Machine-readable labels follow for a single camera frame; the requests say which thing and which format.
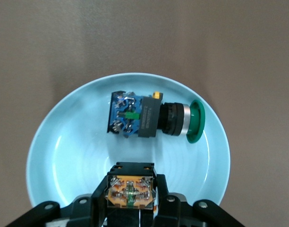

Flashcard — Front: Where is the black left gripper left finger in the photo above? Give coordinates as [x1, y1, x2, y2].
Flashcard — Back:
[7, 176, 110, 227]

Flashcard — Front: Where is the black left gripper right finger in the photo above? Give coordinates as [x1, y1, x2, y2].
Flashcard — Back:
[153, 174, 247, 227]

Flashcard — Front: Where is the light blue round plate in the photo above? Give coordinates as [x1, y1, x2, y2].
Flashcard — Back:
[25, 72, 231, 211]

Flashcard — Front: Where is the green push button switch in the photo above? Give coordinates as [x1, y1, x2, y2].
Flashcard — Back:
[106, 91, 206, 144]

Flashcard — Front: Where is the orange contact block switch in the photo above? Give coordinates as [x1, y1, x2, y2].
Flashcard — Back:
[106, 162, 158, 213]

